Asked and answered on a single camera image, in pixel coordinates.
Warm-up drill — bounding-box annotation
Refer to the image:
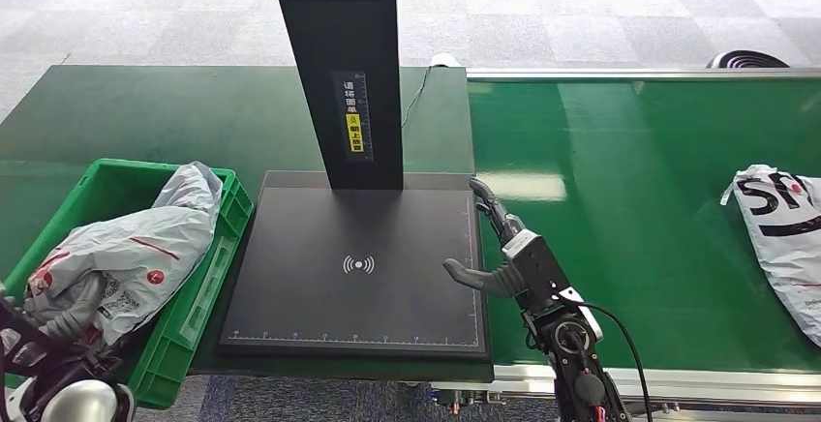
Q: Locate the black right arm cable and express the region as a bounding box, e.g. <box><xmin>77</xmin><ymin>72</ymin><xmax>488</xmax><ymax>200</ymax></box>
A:
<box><xmin>563</xmin><ymin>300</ymin><xmax>654</xmax><ymax>422</ymax></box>

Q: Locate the metal connector bracket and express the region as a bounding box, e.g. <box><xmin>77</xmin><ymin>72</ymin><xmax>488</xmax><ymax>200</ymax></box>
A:
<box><xmin>431</xmin><ymin>388</ymin><xmax>504</xmax><ymax>415</ymax></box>

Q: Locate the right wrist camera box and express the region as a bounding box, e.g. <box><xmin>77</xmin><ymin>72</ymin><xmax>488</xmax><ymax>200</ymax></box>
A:
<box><xmin>501</xmin><ymin>229</ymin><xmax>571</xmax><ymax>315</ymax></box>

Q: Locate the black scanner column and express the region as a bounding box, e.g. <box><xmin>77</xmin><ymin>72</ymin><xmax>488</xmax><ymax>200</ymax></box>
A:
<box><xmin>266</xmin><ymin>0</ymin><xmax>406</xmax><ymax>192</ymax></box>

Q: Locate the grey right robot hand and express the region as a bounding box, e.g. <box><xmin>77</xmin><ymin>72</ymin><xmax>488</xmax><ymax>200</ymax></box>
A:
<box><xmin>442</xmin><ymin>177</ymin><xmax>531</xmax><ymax>298</ymax></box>

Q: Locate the white package with black print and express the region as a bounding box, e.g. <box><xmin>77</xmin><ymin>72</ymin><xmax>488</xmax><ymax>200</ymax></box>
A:
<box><xmin>719</xmin><ymin>164</ymin><xmax>821</xmax><ymax>348</ymax></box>

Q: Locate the grey package with label stickers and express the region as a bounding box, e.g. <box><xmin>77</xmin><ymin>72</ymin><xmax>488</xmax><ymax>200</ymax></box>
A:
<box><xmin>152</xmin><ymin>161</ymin><xmax>224</xmax><ymax>215</ymax></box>

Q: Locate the green plastic crate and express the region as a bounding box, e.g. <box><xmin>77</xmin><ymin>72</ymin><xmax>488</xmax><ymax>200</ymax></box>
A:
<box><xmin>0</xmin><ymin>158</ymin><xmax>256</xmax><ymax>410</ymax></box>

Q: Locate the black scanner base plate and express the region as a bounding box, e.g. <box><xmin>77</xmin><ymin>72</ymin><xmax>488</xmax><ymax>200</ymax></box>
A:
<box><xmin>218</xmin><ymin>170</ymin><xmax>492</xmax><ymax>361</ymax></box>

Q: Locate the yellow black column label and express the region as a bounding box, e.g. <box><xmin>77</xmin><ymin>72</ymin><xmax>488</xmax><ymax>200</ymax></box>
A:
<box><xmin>331</xmin><ymin>71</ymin><xmax>375</xmax><ymax>163</ymax></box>

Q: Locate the green conveyor belt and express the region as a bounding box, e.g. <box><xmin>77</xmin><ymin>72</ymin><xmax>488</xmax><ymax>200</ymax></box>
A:
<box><xmin>468</xmin><ymin>78</ymin><xmax>821</xmax><ymax>375</ymax></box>

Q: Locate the grey package with red stripe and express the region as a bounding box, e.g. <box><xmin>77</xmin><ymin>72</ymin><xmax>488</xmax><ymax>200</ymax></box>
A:
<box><xmin>24</xmin><ymin>205</ymin><xmax>216</xmax><ymax>347</ymax></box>

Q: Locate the black ribbed coil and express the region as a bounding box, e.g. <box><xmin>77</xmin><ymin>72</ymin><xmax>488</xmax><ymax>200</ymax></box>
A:
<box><xmin>706</xmin><ymin>49</ymin><xmax>791</xmax><ymax>71</ymax></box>

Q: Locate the thin black scanner cable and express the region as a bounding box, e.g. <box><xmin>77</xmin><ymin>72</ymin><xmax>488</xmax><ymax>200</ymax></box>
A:
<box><xmin>402</xmin><ymin>66</ymin><xmax>432</xmax><ymax>130</ymax></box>

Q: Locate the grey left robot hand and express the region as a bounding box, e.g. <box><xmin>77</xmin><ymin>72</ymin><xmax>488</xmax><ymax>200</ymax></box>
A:
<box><xmin>38</xmin><ymin>272</ymin><xmax>107</xmax><ymax>344</ymax></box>

